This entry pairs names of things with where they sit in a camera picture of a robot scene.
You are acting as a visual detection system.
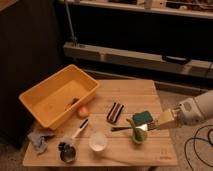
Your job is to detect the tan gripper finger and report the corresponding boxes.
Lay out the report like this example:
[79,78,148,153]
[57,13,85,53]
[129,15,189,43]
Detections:
[155,122,181,130]
[158,109,174,122]

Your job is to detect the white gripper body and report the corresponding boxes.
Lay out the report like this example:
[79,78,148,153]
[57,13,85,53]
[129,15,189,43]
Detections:
[172,98,204,126]

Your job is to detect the silver metal fork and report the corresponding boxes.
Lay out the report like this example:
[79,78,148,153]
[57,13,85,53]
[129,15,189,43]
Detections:
[111,122,156,132]

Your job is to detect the white paper cup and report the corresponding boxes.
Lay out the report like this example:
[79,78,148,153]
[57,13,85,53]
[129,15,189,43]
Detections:
[89,132,107,152]

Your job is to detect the teal sponge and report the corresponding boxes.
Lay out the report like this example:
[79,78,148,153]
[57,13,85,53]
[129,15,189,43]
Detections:
[132,111,153,125]

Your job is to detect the green toy in bowl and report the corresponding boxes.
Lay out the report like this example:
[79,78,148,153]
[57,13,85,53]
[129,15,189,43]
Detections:
[126,119,148,145]

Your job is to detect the grey metal shelf beam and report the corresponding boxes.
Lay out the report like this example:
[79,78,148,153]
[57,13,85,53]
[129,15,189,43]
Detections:
[63,42,213,79]

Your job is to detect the brown striped chocolate bar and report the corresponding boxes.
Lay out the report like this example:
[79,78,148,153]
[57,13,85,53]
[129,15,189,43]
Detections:
[106,103,124,124]

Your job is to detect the black and white brush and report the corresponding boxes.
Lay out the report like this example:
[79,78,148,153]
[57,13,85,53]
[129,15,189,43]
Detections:
[62,118,89,143]

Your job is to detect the small orange ball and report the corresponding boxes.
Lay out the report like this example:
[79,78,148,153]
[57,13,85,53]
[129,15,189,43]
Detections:
[77,106,89,118]

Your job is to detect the small dark object in bin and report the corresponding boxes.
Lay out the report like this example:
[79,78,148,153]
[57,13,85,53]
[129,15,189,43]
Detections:
[70,98,79,105]

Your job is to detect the yellow plastic bin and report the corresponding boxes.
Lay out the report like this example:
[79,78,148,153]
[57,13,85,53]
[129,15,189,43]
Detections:
[19,64,100,130]

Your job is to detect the crumpled grey cloth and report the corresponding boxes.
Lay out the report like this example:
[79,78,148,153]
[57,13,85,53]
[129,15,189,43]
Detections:
[28,130,54,154]

